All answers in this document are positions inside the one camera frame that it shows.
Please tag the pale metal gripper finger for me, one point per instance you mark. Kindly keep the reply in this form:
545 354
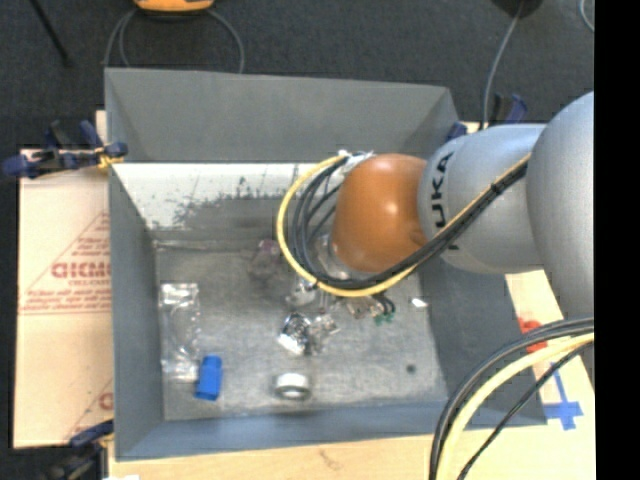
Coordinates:
300 335
301 294

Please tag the clear purple-tinted glass thing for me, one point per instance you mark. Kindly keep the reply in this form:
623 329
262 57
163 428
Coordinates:
264 260

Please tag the blue block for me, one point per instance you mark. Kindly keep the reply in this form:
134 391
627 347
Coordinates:
210 378

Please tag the clear plastic packet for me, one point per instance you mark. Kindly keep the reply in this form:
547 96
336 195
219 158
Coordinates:
180 328

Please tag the grey metal bin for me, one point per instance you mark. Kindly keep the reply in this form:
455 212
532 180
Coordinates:
250 123

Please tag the brown cardboard board, red print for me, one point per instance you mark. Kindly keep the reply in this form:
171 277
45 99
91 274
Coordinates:
60 318

